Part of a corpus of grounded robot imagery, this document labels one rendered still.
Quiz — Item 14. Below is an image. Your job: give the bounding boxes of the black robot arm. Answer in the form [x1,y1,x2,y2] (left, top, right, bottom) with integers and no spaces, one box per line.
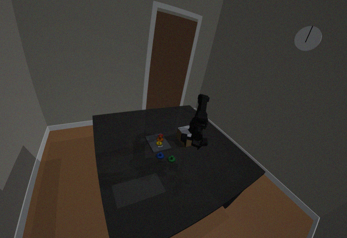
[188,94,209,147]

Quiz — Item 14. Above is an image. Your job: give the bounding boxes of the orange gear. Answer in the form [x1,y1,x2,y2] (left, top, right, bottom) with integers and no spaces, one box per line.
[156,136,163,142]

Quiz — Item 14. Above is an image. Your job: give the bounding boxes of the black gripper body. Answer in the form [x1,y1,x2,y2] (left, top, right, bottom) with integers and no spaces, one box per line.
[181,131,208,146]

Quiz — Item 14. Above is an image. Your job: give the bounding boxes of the green gear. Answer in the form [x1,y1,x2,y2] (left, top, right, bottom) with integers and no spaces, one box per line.
[167,155,176,162]

